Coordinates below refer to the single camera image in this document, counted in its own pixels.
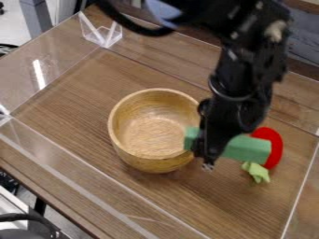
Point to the light brown wooden bowl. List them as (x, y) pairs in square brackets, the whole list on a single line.
[(146, 127)]

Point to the green foam block stick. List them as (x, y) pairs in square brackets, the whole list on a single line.
[(242, 148)]

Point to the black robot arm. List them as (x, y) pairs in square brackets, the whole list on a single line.
[(253, 29)]

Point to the clear acrylic tray enclosure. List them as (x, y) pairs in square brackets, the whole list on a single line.
[(75, 96)]

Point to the grey metal post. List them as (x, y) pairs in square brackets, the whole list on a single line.
[(37, 15)]

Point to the red plush strawberry toy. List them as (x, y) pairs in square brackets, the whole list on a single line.
[(272, 152)]

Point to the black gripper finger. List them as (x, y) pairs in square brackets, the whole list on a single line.
[(210, 144)]

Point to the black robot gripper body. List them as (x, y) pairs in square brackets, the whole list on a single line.
[(242, 87)]

